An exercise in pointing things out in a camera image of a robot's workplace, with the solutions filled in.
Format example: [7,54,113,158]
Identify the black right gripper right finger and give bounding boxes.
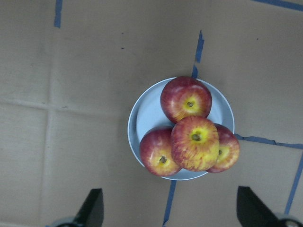
[237,186,282,227]

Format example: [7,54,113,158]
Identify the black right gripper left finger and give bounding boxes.
[72,188,104,227]

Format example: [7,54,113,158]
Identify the red yellow apple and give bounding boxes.
[171,116,219,172]

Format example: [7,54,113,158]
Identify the red apple on plate side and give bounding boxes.
[207,123,240,173]

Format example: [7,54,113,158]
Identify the red apple on plate near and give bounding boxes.
[139,126,181,177]

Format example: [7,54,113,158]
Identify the light blue plate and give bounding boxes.
[127,77,235,181]

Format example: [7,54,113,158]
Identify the red apple on plate far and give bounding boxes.
[160,76,212,123]

